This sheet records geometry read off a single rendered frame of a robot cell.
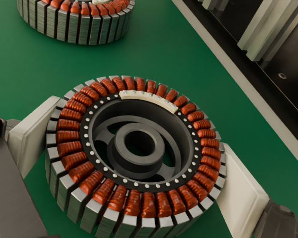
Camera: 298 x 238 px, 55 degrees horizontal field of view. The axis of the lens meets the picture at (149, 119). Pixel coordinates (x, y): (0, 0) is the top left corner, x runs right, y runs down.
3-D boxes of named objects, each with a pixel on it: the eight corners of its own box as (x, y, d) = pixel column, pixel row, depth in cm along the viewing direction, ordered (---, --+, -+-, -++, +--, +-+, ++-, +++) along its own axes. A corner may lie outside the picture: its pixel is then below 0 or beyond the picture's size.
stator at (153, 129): (208, 266, 17) (241, 245, 14) (14, 225, 15) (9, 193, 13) (203, 126, 25) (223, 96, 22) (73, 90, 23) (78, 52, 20)
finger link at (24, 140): (13, 194, 13) (-3, 190, 13) (53, 138, 20) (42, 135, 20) (25, 135, 12) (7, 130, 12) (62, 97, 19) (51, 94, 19)
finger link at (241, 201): (257, 194, 14) (271, 198, 14) (218, 140, 20) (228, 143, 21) (234, 244, 15) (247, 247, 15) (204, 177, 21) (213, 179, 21)
